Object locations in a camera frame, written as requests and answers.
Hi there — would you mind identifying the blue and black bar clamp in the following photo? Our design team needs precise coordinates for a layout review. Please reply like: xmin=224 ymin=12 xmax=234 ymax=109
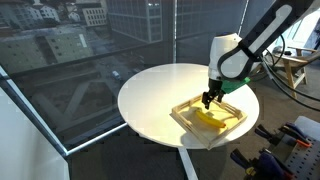
xmin=229 ymin=148 xmax=264 ymax=179
xmin=254 ymin=124 xmax=283 ymax=146

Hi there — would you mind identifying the perforated metal board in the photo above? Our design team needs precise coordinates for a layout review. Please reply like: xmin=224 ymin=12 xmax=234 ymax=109
xmin=283 ymin=115 xmax=320 ymax=180

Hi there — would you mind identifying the blue clamp with orange trigger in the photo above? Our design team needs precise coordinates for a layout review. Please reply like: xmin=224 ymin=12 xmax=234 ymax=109
xmin=279 ymin=121 xmax=313 ymax=148
xmin=259 ymin=148 xmax=297 ymax=180

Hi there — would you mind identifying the window bottom frame rail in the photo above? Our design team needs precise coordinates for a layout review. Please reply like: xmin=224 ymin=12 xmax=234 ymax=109
xmin=64 ymin=121 xmax=129 ymax=158

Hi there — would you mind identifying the light metal window mullion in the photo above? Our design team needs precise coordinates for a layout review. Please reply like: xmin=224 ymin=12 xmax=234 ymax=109
xmin=237 ymin=0 xmax=251 ymax=37

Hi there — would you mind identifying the white table leg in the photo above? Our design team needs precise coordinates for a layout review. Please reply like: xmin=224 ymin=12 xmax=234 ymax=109
xmin=177 ymin=146 xmax=200 ymax=180

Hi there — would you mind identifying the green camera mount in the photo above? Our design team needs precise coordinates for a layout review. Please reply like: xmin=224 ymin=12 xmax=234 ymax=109
xmin=220 ymin=76 xmax=251 ymax=95

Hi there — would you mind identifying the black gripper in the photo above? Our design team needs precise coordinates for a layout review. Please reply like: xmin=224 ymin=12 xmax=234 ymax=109
xmin=202 ymin=77 xmax=226 ymax=110

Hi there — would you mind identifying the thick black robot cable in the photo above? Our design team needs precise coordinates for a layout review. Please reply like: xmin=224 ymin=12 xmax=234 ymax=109
xmin=264 ymin=64 xmax=320 ymax=113
xmin=261 ymin=33 xmax=320 ymax=103

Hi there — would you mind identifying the wooden chair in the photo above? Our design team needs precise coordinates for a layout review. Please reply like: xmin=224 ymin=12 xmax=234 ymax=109
xmin=263 ymin=44 xmax=320 ymax=100

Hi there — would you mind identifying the yellow banana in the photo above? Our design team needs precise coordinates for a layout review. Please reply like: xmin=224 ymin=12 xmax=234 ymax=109
xmin=194 ymin=109 xmax=227 ymax=129

